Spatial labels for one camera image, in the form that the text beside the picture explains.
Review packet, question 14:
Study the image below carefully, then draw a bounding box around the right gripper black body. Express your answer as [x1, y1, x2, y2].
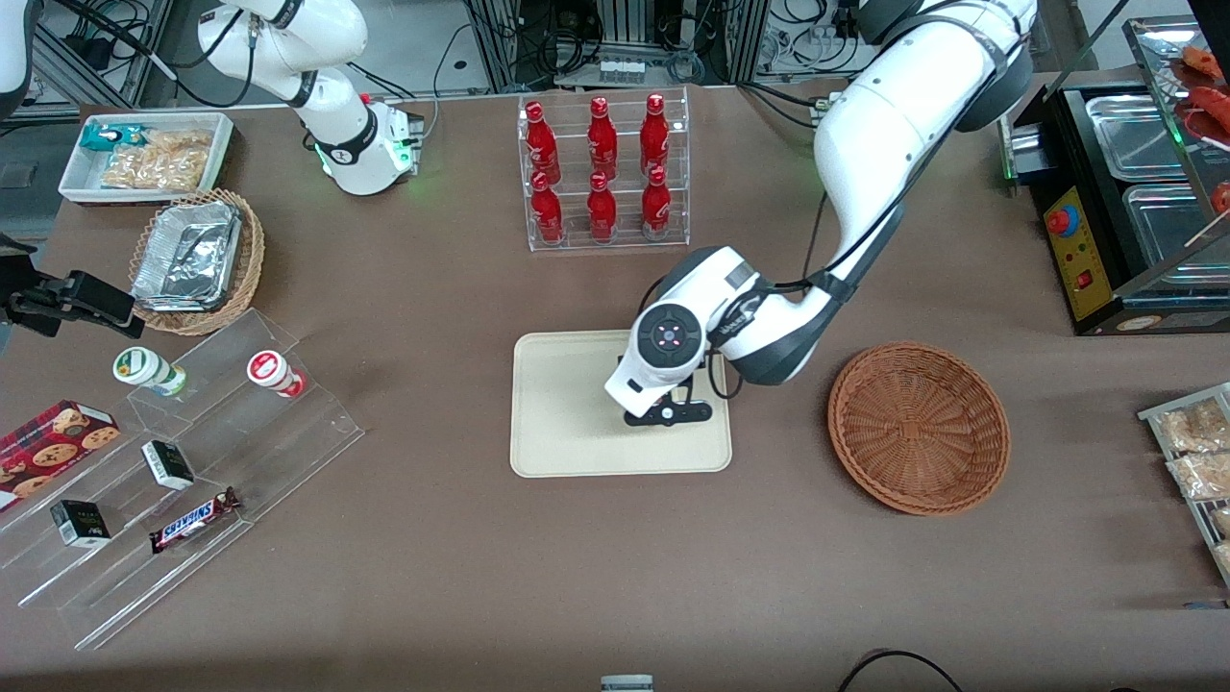
[0, 238, 73, 337]

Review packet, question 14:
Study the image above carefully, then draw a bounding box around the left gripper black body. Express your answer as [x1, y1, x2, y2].
[625, 399, 714, 427]

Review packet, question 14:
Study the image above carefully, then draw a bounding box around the aluminium foil tray stack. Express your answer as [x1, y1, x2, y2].
[131, 200, 243, 313]

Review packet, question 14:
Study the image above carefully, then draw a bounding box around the cream plastic tray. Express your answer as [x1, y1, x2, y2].
[509, 330, 733, 479]

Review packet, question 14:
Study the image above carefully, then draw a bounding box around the light wicker basket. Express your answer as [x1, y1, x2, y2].
[128, 188, 266, 336]

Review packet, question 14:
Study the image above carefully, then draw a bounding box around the brown wicker basket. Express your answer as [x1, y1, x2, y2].
[827, 342, 1012, 517]

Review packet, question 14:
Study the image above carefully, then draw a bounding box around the tray of packaged crackers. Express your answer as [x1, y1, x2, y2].
[1139, 383, 1230, 587]

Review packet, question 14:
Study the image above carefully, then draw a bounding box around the green lid yogurt cup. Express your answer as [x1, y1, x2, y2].
[112, 346, 188, 398]

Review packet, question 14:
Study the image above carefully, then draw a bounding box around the white plastic bin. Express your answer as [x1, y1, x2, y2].
[58, 111, 235, 207]

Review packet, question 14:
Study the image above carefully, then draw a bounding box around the clear bag of crackers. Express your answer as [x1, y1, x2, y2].
[144, 129, 214, 157]
[101, 146, 209, 191]

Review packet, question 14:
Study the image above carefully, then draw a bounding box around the red tartan cookie box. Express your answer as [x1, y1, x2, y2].
[0, 400, 121, 513]

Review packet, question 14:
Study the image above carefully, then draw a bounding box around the teal snack packet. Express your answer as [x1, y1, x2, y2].
[80, 123, 150, 153]

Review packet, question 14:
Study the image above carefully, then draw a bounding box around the small black carton box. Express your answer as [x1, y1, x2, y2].
[50, 499, 111, 549]
[141, 439, 195, 491]

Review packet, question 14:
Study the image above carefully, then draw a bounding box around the red lid yogurt cup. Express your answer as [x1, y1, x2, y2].
[246, 350, 307, 400]

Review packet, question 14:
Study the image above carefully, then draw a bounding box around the clear acrylic bottle rack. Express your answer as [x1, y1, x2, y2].
[517, 86, 691, 254]

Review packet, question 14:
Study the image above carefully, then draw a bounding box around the red cola bottle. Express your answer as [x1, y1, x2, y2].
[641, 165, 673, 239]
[640, 92, 671, 176]
[524, 100, 562, 184]
[587, 171, 618, 241]
[530, 171, 565, 244]
[587, 96, 619, 180]

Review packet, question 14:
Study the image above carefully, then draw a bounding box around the clear acrylic stepped shelf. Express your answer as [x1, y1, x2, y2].
[0, 308, 366, 652]

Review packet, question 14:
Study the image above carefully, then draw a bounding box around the Snickers chocolate bar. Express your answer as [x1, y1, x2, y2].
[149, 486, 241, 555]

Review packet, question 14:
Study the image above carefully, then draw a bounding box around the black food warmer machine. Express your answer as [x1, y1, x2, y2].
[999, 14, 1230, 337]

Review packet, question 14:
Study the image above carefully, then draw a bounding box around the clear bag of pastry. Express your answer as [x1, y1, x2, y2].
[1158, 399, 1230, 453]
[1168, 452, 1230, 501]

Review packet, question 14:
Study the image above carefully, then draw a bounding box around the steel food pan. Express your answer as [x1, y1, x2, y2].
[1086, 93, 1190, 182]
[1122, 183, 1230, 289]

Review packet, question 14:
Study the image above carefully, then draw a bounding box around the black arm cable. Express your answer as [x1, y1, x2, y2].
[706, 0, 1037, 400]

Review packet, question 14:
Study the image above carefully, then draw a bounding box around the black floor cable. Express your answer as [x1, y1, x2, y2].
[836, 650, 965, 692]

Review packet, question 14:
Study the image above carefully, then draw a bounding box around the aluminium frame rack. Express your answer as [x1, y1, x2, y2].
[466, 0, 770, 92]

